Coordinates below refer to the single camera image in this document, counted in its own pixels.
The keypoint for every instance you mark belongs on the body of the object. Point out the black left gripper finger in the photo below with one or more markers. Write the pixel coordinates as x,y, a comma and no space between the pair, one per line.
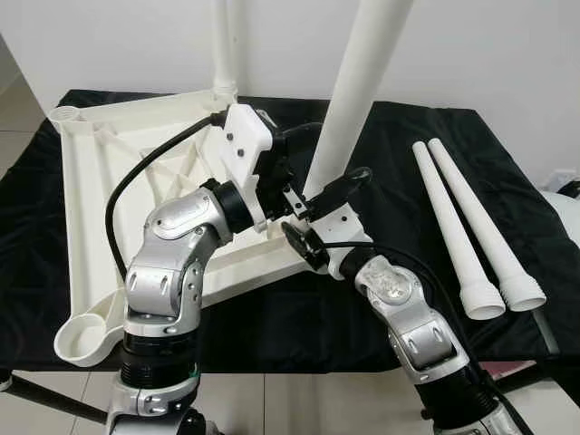
299,133

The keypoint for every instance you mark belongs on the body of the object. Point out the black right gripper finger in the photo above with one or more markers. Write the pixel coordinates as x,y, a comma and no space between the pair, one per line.
343,188
306,246

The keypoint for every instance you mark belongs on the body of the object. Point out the white plastic table leg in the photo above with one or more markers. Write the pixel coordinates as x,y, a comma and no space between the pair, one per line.
488,227
360,82
458,236
225,45

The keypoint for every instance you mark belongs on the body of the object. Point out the white plastic children table top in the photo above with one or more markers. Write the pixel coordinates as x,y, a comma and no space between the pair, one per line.
91,181

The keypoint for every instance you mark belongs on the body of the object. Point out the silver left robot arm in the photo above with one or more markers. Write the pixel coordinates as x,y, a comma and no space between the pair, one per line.
168,272

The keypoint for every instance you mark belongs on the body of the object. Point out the black table cloth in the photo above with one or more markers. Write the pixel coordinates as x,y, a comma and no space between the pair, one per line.
272,317

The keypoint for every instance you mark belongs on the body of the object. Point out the black power plug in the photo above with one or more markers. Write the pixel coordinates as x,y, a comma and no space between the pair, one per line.
571,188

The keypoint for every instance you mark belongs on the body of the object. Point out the short dark metal bar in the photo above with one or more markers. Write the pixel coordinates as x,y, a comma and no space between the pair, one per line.
546,331

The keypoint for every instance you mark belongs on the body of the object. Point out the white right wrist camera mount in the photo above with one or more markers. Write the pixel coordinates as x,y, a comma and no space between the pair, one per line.
337,236

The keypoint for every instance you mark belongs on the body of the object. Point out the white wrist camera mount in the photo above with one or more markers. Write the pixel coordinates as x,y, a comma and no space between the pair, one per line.
246,149
337,236

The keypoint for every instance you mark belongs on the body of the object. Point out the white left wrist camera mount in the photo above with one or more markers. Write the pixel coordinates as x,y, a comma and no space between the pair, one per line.
246,149

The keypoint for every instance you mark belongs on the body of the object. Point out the white wall socket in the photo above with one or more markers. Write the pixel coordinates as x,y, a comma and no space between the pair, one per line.
557,178

